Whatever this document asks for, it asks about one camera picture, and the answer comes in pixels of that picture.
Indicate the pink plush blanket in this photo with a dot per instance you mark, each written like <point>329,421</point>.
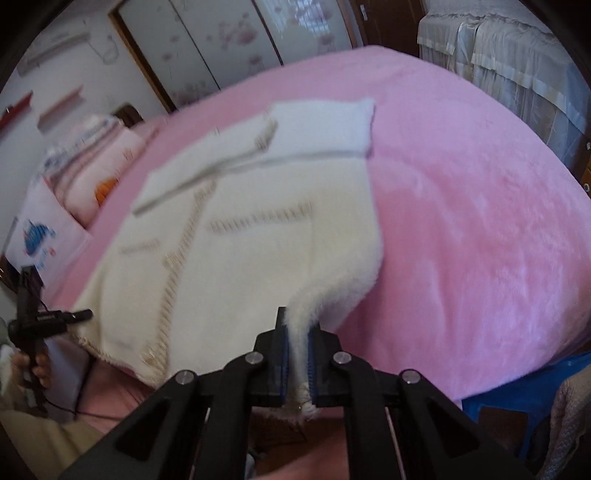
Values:
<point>461,207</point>

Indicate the folded floral quilt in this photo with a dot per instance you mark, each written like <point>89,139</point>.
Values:
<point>78,138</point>

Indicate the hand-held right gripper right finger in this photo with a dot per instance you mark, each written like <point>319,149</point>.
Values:
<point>313,364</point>

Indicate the dark wooden headboard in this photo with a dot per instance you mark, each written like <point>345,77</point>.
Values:
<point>129,115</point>

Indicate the pink wall shelf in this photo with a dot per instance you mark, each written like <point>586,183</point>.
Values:
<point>60,106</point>

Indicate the beige knit cloth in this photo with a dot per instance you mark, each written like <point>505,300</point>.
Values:
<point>572,424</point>

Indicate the brown wooden door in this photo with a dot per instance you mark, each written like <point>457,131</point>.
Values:
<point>388,23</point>

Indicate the pink cartoon print pillow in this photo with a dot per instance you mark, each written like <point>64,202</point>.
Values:
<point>41,230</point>

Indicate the white air conditioner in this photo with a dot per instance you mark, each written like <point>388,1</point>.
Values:
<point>55,48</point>

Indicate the floral sliding door wardrobe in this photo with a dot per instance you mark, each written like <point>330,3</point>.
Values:
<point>221,41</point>

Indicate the pink flower print quilt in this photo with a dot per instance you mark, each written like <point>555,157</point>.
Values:
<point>106,161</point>

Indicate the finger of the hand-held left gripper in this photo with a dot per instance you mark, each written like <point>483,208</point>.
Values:
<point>78,316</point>

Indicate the white fuzzy cardigan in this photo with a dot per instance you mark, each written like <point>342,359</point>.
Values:
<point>277,230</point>

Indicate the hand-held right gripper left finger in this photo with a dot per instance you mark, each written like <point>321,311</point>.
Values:
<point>284,364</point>

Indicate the red wall shelf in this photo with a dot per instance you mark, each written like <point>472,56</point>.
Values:
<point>16,110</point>

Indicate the lace covered furniture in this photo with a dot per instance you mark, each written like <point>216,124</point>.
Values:
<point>517,60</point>

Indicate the wooden drawer cabinet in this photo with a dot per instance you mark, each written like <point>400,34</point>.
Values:
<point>586,175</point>

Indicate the blue plastic stool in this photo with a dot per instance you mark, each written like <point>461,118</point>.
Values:
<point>512,397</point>

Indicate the person's left hand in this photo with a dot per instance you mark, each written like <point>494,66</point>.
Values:
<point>39,378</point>

